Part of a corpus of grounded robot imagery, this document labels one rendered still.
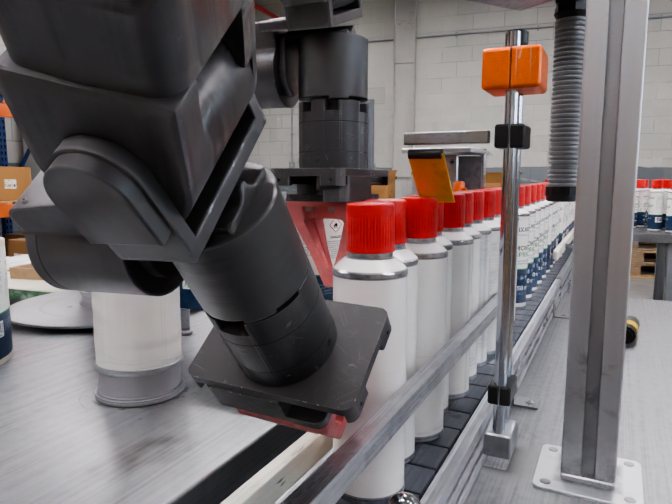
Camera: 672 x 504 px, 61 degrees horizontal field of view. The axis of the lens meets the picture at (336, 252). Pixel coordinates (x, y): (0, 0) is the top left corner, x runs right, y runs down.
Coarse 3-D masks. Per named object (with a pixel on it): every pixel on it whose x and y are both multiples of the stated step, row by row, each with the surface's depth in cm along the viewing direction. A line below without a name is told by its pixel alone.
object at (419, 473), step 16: (544, 288) 114; (528, 304) 100; (528, 320) 89; (480, 368) 67; (480, 384) 62; (448, 400) 57; (464, 400) 57; (480, 400) 58; (448, 416) 53; (464, 416) 53; (448, 432) 50; (416, 448) 47; (432, 448) 47; (448, 448) 47; (416, 464) 45; (432, 464) 45; (304, 480) 42; (416, 480) 42; (432, 480) 45; (288, 496) 40; (416, 496) 40
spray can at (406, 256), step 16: (400, 208) 42; (400, 224) 43; (400, 240) 43; (400, 256) 42; (416, 256) 44; (416, 272) 43; (416, 288) 44; (416, 304) 44; (416, 320) 44; (416, 336) 45
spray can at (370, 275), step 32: (352, 224) 38; (384, 224) 38; (352, 256) 38; (384, 256) 38; (352, 288) 37; (384, 288) 37; (384, 352) 38; (384, 384) 38; (384, 448) 39; (384, 480) 39
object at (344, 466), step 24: (480, 312) 59; (456, 336) 51; (432, 360) 44; (456, 360) 47; (408, 384) 39; (432, 384) 41; (384, 408) 35; (408, 408) 37; (360, 432) 32; (384, 432) 33; (336, 456) 29; (360, 456) 30; (312, 480) 27; (336, 480) 27
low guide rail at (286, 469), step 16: (288, 448) 40; (304, 448) 40; (320, 448) 42; (272, 464) 38; (288, 464) 38; (304, 464) 40; (256, 480) 36; (272, 480) 36; (288, 480) 38; (240, 496) 34; (256, 496) 35; (272, 496) 36
